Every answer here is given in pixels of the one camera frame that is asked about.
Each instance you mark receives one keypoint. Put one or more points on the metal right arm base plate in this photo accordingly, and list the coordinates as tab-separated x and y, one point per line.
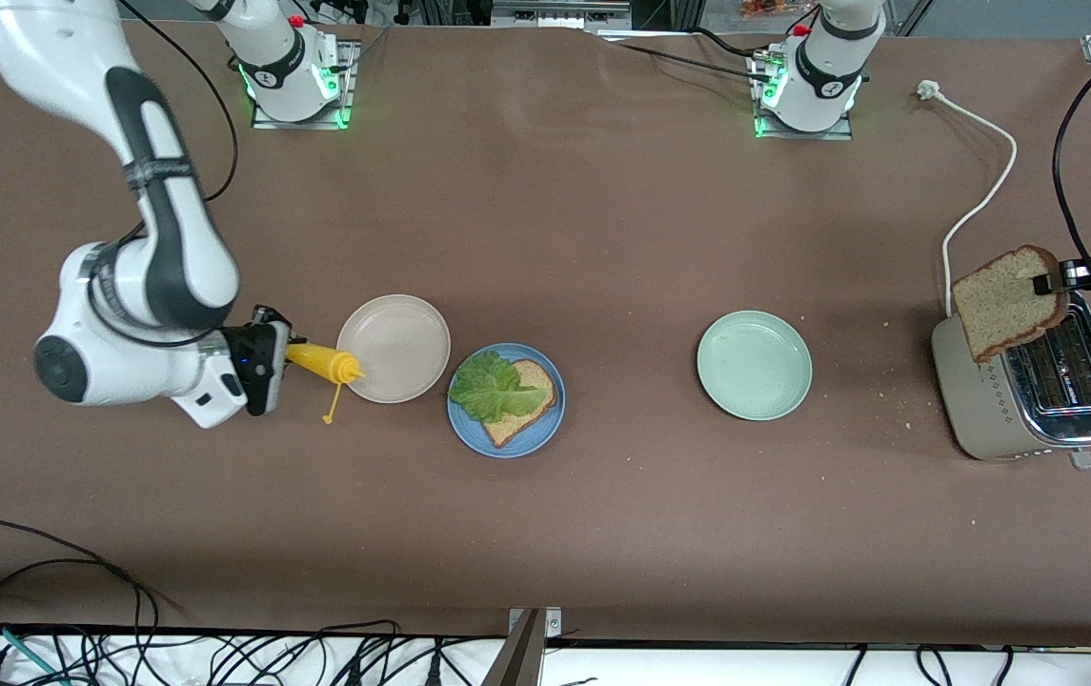
351	86

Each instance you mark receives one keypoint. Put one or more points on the yellow mustard squeeze bottle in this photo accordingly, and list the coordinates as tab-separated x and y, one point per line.
321	362

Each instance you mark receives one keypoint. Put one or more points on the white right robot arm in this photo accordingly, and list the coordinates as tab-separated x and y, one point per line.
164	276

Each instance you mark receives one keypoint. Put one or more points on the green lettuce leaf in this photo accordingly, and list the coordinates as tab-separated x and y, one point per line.
493	389

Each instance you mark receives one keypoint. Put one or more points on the brown bread slice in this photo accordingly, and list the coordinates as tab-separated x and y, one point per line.
531	414
1002	305

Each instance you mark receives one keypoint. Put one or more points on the silver frame rail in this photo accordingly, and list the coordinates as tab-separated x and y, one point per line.
559	14

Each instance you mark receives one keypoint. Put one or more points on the orange snack package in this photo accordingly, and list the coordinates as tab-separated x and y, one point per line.
764	8

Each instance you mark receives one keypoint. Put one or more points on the mint green round plate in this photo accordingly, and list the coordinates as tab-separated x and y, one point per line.
755	365

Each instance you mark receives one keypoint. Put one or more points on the beige round plate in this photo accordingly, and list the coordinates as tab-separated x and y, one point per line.
397	348

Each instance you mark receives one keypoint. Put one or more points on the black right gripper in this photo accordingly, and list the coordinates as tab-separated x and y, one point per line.
242	347

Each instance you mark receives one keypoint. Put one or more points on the beige chrome toaster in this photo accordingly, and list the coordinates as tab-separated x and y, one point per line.
1012	410

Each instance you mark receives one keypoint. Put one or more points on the aluminium profile post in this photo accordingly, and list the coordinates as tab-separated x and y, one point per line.
521	657

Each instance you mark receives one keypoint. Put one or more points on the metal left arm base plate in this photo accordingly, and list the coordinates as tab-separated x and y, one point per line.
840	134

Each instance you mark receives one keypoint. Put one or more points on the blue round plate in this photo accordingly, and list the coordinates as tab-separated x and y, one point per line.
469	433

